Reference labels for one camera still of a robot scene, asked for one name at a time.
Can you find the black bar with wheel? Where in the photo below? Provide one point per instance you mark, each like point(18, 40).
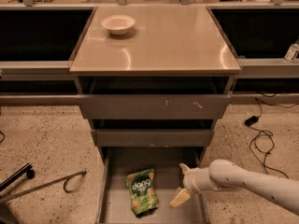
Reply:
point(27, 170)

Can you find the middle drawer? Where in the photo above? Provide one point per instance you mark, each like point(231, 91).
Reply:
point(153, 132)

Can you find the white bowl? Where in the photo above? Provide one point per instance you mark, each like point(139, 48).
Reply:
point(118, 24)

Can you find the grey drawer cabinet with counter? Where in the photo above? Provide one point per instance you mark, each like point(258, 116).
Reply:
point(166, 41)

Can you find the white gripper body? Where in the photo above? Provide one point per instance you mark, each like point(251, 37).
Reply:
point(191, 179)

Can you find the drawer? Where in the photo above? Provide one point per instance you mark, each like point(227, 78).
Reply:
point(115, 203)
point(153, 132)
point(154, 97)

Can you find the green rice chip bag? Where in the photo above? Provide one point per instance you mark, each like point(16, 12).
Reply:
point(142, 194)

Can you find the clear plastic bottle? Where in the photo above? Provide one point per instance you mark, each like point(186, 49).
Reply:
point(292, 52)

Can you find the bottom drawer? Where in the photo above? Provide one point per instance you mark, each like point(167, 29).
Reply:
point(115, 203)

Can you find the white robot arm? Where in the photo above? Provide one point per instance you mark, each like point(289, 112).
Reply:
point(223, 175)

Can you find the top drawer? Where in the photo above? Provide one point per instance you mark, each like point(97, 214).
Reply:
point(154, 97)

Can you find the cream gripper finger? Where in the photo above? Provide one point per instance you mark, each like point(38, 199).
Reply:
point(184, 168)
point(181, 196)

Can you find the metal rod with hook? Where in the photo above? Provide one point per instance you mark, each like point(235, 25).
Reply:
point(25, 192)

